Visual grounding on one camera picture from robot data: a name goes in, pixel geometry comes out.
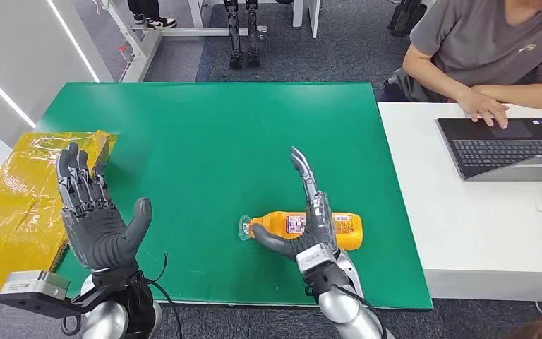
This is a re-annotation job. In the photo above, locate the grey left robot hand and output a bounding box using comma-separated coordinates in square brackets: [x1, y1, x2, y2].
[56, 142, 153, 273]

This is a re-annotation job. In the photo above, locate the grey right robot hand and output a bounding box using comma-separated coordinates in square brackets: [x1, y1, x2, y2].
[251, 146, 341, 262]

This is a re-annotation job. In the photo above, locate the orange bottle with clear cap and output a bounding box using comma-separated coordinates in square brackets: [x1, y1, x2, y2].
[238, 211, 363, 252]

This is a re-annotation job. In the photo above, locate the yellow film wrapped cardboard box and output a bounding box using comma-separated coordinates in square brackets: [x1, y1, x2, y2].
[0, 131, 118, 300]

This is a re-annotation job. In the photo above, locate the green table mat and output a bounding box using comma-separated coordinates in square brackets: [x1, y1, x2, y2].
[35, 81, 435, 311]

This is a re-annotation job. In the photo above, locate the white desk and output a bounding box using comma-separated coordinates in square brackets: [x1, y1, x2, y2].
[377, 102, 542, 303]

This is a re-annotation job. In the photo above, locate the dark grey laptop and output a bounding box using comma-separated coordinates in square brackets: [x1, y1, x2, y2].
[435, 117, 542, 182]

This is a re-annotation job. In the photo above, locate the black robot leg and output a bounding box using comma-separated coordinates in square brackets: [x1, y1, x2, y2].
[245, 0, 263, 69]
[223, 0, 245, 70]

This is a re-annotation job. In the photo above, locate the seated person's right hand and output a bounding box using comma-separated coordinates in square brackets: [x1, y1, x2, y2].
[455, 88, 510, 129]

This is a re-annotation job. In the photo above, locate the white desk leg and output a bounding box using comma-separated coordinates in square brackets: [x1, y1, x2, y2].
[291, 0, 322, 40]

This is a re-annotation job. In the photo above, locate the standing person with dark shoes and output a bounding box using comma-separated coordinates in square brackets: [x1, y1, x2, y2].
[127, 0, 177, 30]

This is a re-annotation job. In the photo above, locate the black object on floor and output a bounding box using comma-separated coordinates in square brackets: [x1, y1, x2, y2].
[389, 0, 423, 38]

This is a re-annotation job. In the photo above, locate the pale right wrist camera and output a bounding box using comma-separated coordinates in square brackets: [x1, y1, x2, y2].
[296, 245, 339, 275]

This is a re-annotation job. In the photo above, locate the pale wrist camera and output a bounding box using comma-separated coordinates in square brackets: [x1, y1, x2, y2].
[296, 245, 339, 275]
[0, 270, 95, 320]

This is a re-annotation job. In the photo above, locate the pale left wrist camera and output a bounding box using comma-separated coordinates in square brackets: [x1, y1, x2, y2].
[0, 270, 95, 320]

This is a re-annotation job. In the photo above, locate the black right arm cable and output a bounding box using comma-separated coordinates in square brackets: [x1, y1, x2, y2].
[334, 284, 388, 339]

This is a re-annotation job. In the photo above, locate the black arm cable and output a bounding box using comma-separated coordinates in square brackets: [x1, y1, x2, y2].
[334, 284, 388, 339]
[143, 252, 184, 339]

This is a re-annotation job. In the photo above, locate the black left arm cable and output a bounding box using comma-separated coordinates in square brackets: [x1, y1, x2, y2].
[143, 252, 184, 339]

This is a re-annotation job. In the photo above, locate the white wall light strip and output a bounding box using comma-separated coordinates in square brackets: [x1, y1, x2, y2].
[0, 58, 37, 129]
[46, 0, 100, 83]

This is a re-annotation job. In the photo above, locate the white metal stand frame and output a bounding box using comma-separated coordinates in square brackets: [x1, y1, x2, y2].
[93, 0, 270, 83]

